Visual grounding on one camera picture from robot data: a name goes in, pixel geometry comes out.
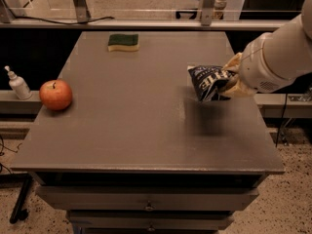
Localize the top drawer with knob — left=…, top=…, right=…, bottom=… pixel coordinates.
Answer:
left=36, top=186, right=258, bottom=212

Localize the metal frame post left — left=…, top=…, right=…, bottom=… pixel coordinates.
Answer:
left=72, top=0, right=91, bottom=23

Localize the red apple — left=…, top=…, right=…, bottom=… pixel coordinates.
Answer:
left=39, top=79, right=72, bottom=110

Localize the blue chip bag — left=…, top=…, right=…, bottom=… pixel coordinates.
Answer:
left=187, top=65, right=233, bottom=102

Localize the grey drawer cabinet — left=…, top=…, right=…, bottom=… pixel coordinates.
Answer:
left=13, top=31, right=284, bottom=234

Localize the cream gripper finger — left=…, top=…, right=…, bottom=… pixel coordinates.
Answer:
left=222, top=79, right=256, bottom=98
left=222, top=53, right=242, bottom=73

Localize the metal frame post right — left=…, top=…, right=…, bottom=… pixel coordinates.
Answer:
left=201, top=0, right=215, bottom=26

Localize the white pump bottle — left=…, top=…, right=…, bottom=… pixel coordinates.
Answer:
left=5, top=65, right=32, bottom=100

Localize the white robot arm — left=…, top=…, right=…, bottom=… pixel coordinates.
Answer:
left=219, top=0, right=312, bottom=98

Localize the drawer with knob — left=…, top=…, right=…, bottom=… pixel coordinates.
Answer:
left=36, top=186, right=258, bottom=212
left=66, top=211, right=233, bottom=231

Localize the black stand leg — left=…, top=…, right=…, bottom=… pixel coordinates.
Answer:
left=9, top=175, right=33, bottom=224

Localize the metal frame post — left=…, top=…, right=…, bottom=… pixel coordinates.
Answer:
left=201, top=0, right=215, bottom=26
left=72, top=0, right=91, bottom=23

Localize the green yellow sponge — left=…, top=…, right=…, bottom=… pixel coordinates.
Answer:
left=107, top=34, right=139, bottom=52

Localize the black cable on shelf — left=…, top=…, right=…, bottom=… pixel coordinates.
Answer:
left=9, top=15, right=115, bottom=26

